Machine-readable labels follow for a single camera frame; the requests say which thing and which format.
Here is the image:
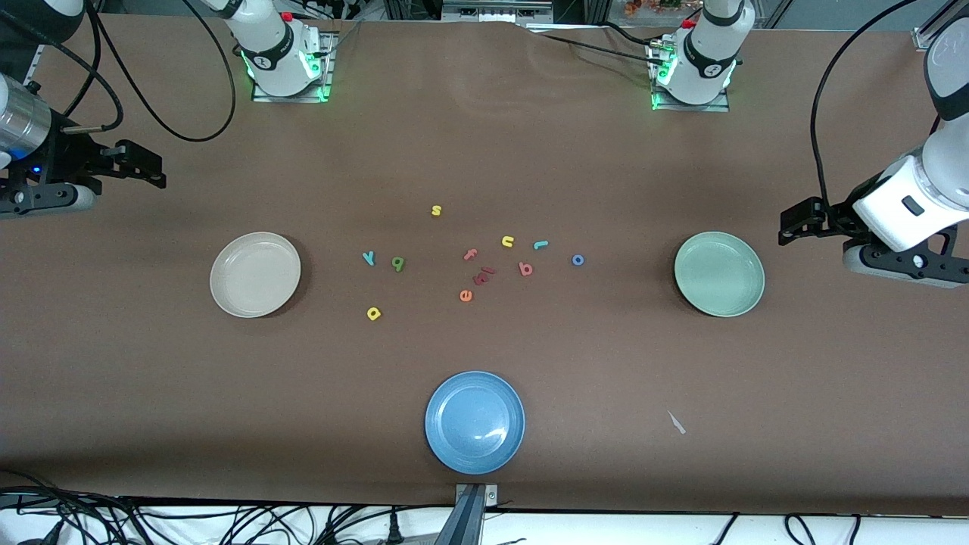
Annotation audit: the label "blue plate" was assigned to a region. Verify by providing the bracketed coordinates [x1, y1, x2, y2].
[425, 370, 526, 476]

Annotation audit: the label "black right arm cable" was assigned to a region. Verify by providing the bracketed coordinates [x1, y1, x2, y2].
[64, 0, 237, 143]

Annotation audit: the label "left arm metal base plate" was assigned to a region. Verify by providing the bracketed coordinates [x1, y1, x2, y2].
[649, 39, 731, 113]

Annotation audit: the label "pale green plate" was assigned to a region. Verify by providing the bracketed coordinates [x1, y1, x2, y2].
[674, 231, 765, 318]

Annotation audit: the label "brown table cover sheet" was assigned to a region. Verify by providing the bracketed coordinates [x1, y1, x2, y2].
[0, 14, 969, 515]

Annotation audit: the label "beige brown plate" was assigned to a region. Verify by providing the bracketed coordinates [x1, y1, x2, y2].
[210, 232, 302, 319]

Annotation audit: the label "black cable tangle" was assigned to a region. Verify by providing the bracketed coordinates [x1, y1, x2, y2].
[0, 469, 455, 545]

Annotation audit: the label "grey metal camera bracket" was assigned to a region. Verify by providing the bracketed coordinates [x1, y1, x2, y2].
[454, 483, 499, 545]

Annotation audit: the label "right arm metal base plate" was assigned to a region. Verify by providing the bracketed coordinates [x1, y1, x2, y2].
[252, 32, 335, 103]

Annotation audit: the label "black cable on table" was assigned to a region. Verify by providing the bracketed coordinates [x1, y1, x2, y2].
[530, 21, 661, 63]

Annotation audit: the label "dark background equipment frame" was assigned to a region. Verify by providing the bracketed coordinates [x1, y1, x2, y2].
[382, 0, 606, 25]

